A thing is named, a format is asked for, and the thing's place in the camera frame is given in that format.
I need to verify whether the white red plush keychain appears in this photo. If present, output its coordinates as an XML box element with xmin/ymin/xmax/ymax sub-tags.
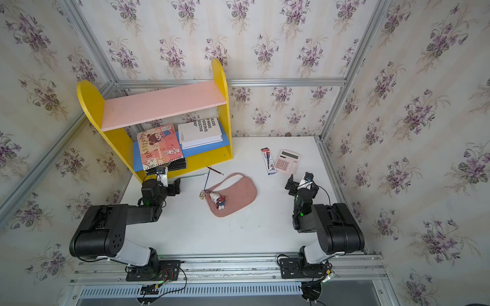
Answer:
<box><xmin>209</xmin><ymin>193</ymin><xmax>226</xmax><ymax>210</ymax></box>

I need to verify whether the pink corduroy bag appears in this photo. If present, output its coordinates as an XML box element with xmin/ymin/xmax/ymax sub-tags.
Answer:
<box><xmin>203</xmin><ymin>173</ymin><xmax>258</xmax><ymax>218</ymax></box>

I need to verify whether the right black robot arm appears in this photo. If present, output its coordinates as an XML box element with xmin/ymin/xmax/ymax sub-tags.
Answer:
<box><xmin>277</xmin><ymin>172</ymin><xmax>365</xmax><ymax>279</ymax></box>

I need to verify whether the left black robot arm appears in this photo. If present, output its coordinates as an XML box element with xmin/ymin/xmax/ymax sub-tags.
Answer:
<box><xmin>69</xmin><ymin>178</ymin><xmax>181</xmax><ymax>283</ymax></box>

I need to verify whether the pink calculator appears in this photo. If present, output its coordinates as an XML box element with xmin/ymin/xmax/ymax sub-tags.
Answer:
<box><xmin>275</xmin><ymin>150</ymin><xmax>301</xmax><ymax>175</ymax></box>

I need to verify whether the black notebook stack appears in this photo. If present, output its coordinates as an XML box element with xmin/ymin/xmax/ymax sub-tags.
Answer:
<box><xmin>145</xmin><ymin>158</ymin><xmax>187</xmax><ymax>175</ymax></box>

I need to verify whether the white blue pen box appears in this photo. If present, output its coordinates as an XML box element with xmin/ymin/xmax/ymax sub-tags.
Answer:
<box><xmin>261</xmin><ymin>147</ymin><xmax>276</xmax><ymax>175</ymax></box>

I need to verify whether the blue thin pen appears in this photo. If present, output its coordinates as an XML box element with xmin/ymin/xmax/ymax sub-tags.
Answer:
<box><xmin>203</xmin><ymin>169</ymin><xmax>211</xmax><ymax>191</ymax></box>

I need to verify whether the pink cartoon spiral notebook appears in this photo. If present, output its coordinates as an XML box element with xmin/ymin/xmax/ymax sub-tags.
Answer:
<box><xmin>137</xmin><ymin>124</ymin><xmax>184</xmax><ymax>170</ymax></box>

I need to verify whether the red black pencil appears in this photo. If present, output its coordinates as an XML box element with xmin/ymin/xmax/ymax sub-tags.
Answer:
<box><xmin>207</xmin><ymin>167</ymin><xmax>224</xmax><ymax>176</ymax></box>

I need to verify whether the white book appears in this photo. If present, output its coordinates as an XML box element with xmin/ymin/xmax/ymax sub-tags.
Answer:
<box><xmin>178</xmin><ymin>117</ymin><xmax>223</xmax><ymax>149</ymax></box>

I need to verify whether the yellow pink blue shelf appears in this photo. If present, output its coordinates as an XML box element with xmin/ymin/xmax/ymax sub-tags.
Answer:
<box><xmin>77</xmin><ymin>59</ymin><xmax>234</xmax><ymax>182</ymax></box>

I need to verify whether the white vent grille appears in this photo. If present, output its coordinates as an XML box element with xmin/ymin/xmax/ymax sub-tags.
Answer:
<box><xmin>79</xmin><ymin>281</ymin><xmax>302</xmax><ymax>299</ymax></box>

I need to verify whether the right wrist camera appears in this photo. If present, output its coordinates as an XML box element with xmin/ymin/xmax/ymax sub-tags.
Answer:
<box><xmin>301</xmin><ymin>172</ymin><xmax>314</xmax><ymax>185</ymax></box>

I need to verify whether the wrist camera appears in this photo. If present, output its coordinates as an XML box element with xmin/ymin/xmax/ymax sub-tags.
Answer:
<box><xmin>155</xmin><ymin>167</ymin><xmax>168</xmax><ymax>187</ymax></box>
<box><xmin>301</xmin><ymin>172</ymin><xmax>314</xmax><ymax>185</ymax></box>

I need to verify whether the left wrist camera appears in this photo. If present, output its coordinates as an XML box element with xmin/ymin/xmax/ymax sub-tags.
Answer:
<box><xmin>155</xmin><ymin>167</ymin><xmax>168</xmax><ymax>187</ymax></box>

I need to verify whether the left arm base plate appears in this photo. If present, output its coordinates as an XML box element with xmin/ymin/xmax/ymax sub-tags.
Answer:
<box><xmin>126</xmin><ymin>260</ymin><xmax>181</xmax><ymax>282</ymax></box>

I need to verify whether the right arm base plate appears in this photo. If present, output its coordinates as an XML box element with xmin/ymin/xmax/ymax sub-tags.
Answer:
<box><xmin>276</xmin><ymin>254</ymin><xmax>333</xmax><ymax>280</ymax></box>

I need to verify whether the aluminium mounting rail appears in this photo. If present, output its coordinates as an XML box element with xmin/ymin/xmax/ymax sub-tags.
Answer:
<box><xmin>68</xmin><ymin>252</ymin><xmax>389</xmax><ymax>285</ymax></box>

